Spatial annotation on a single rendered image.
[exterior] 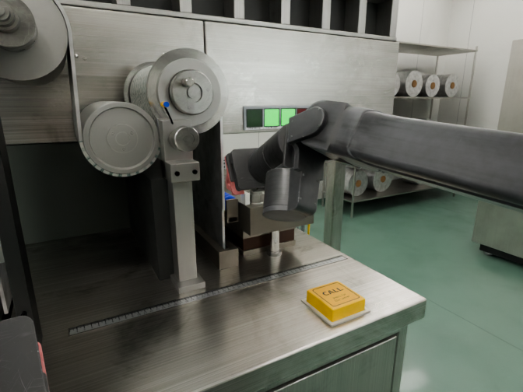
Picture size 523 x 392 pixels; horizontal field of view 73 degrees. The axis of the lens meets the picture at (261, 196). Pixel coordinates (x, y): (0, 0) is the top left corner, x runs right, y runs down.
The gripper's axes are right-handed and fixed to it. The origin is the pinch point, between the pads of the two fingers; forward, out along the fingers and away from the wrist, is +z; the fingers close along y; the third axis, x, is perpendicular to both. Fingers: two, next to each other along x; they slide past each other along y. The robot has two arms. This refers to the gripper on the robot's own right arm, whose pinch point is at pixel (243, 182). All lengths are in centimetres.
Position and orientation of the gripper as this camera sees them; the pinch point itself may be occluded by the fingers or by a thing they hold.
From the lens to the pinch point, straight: 64.1
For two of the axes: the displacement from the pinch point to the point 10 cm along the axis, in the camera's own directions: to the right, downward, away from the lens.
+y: 8.9, -1.2, 4.5
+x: -2.1, -9.6, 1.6
